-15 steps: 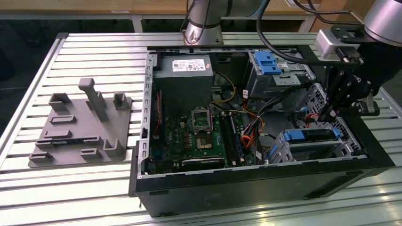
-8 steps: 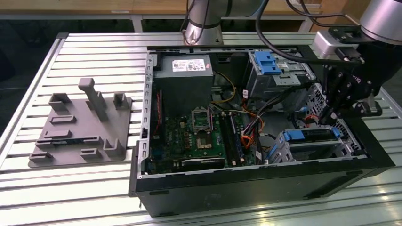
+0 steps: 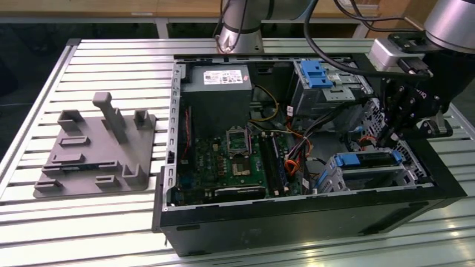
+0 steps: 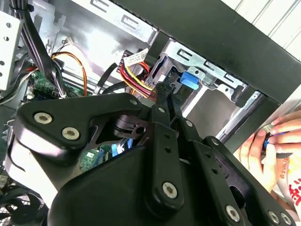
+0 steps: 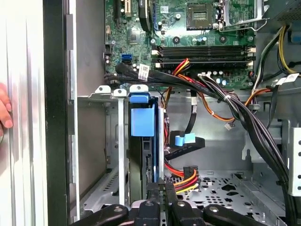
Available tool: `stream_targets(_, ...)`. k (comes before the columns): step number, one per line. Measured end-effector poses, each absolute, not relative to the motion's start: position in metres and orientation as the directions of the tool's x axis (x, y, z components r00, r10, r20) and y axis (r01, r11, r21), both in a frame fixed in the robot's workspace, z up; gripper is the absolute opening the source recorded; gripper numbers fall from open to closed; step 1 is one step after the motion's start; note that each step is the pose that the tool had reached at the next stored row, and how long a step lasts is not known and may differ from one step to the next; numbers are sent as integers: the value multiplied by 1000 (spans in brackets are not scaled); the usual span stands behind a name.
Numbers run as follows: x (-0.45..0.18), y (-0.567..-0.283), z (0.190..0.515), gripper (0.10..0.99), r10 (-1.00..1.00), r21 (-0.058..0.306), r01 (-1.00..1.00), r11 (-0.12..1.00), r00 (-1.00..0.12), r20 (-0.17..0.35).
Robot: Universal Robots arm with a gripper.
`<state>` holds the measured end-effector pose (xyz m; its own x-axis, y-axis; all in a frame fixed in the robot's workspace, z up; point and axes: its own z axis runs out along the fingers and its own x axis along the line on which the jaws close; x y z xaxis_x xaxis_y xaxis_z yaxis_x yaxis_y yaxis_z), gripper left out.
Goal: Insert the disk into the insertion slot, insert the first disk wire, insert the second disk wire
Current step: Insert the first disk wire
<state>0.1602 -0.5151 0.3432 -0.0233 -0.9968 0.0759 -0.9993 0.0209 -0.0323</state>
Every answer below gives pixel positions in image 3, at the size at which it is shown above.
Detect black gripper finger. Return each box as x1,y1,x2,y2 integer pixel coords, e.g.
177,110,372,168
392,116,453,140
377,79,416,148

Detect black disk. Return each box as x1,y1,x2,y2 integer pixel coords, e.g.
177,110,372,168
333,150,404,169

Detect black data wire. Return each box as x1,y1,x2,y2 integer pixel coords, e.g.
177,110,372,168
301,101,363,137

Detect silver disk bay cage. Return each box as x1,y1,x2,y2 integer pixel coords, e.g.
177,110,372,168
314,152,425,194

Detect black RAM slot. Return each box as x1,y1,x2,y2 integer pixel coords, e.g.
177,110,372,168
258,132,282,197
269,132,293,194

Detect silver optical drive cage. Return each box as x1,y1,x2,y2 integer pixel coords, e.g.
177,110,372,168
290,60,373,119

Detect brown wooden cabinet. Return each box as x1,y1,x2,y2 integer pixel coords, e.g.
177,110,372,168
365,16,425,39

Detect blue plastic drive latch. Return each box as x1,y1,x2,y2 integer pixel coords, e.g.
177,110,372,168
300,60,333,89

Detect CPU socket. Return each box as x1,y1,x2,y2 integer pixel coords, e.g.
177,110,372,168
229,156,253,176

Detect grey power supply unit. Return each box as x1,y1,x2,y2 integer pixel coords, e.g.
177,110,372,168
181,63,253,140

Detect black Nvidia graphics card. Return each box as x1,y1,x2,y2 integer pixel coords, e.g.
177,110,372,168
210,185,266,202

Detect green motherboard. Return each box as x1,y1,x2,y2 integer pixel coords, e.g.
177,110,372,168
176,122,308,206

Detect black PC case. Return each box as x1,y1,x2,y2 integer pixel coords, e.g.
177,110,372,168
150,53,467,258

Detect grey parts rack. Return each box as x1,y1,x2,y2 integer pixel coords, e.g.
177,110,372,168
32,91,158,200

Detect green RAM stick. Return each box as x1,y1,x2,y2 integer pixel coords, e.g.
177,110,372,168
58,165,102,172

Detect wooden desk board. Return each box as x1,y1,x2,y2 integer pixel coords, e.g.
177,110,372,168
0,0,381,18

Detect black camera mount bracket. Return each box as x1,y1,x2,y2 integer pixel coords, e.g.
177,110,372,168
387,32,445,80

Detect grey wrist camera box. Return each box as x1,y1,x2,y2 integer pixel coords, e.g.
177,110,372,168
368,37,424,75

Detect blue plastic bay rail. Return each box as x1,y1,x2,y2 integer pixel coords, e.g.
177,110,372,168
314,165,333,192

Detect yellow black power wires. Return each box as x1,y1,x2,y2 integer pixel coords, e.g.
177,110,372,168
248,85,280,123

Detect black white wire bundle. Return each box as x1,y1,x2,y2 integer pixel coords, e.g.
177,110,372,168
252,126,308,140

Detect orange red wire bundle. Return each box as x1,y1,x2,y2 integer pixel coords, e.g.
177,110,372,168
282,135,314,179

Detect metal socket cover frame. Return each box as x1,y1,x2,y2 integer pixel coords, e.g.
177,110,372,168
225,126,253,156

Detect white metal table frame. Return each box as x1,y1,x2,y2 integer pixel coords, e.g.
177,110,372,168
0,16,372,39

